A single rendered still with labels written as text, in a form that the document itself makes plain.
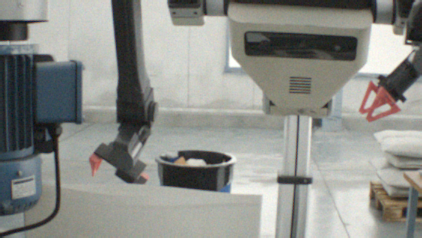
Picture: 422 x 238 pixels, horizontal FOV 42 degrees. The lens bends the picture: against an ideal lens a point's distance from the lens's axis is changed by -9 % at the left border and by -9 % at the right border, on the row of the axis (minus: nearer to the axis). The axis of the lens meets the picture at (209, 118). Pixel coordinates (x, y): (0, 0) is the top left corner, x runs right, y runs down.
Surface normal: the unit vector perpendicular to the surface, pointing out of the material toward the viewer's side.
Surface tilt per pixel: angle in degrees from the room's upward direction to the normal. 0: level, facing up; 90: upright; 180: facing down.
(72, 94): 90
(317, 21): 40
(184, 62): 90
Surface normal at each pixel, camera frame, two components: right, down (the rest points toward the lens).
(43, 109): 0.33, 0.13
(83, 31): -0.08, 0.13
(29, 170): 0.89, 0.10
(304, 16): -0.07, -0.68
